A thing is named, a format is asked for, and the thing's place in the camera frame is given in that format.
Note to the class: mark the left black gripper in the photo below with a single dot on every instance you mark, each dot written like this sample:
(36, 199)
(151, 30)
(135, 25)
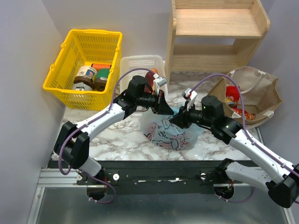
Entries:
(159, 102)

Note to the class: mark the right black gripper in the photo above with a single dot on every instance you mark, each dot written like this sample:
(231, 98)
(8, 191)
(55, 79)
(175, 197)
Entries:
(184, 117)

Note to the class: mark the light blue plastic bag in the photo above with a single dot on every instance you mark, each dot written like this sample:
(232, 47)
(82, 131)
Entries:
(160, 131)

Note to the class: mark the red assorted candy bag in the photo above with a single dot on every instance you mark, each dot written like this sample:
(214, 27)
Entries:
(248, 116)

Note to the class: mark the brown burlap tote bag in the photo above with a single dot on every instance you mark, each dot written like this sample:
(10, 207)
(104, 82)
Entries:
(258, 94)

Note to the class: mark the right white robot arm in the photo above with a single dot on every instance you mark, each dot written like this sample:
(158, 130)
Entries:
(277, 176)

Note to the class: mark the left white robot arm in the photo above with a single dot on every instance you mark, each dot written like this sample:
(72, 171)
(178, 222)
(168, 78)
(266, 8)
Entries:
(72, 144)

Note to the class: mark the white plastic tray basket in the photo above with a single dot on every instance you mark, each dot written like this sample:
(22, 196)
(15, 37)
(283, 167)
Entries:
(143, 61)

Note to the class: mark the green brown-lid jar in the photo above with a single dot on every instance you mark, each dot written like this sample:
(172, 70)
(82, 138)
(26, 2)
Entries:
(101, 79)

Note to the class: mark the white brown-lid jar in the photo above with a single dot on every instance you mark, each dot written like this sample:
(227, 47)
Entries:
(86, 75)

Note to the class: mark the yellow plastic shopping basket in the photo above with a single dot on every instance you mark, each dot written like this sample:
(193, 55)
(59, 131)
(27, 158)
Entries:
(71, 76)

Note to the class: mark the white small cup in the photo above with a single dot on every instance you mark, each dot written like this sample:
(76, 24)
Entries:
(79, 87)

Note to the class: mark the wooden shelf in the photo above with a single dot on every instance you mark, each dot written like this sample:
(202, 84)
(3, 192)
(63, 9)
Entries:
(214, 35)

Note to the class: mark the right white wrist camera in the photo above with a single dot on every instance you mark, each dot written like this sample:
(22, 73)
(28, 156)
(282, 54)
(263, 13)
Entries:
(190, 96)

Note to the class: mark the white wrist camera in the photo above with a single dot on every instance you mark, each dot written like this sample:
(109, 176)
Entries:
(159, 82)
(190, 96)

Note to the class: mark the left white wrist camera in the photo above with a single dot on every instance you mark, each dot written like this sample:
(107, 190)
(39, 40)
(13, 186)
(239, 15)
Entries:
(159, 82)

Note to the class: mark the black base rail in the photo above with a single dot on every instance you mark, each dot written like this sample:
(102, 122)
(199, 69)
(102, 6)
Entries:
(143, 177)

